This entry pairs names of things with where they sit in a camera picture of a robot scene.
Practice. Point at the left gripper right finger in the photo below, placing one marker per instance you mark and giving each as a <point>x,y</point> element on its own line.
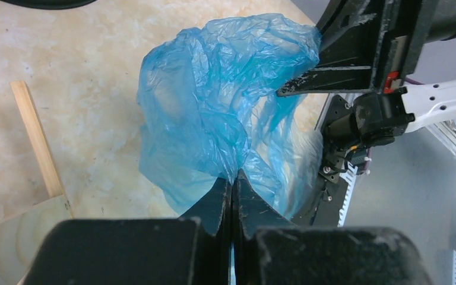
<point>269,249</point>

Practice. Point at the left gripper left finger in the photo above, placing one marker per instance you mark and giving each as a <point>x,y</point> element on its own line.
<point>191,249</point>

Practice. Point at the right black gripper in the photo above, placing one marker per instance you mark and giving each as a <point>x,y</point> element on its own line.
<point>394,30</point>

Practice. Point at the blue plastic trash bag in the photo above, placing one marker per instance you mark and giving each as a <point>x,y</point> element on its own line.
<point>209,98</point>

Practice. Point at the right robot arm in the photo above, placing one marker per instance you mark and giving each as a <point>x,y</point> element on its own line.
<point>378,118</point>

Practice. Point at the dark grey trash bin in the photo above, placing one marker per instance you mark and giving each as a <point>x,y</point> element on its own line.
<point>50,4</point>

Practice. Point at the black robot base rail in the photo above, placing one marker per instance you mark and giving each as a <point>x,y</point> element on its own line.
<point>328,202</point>

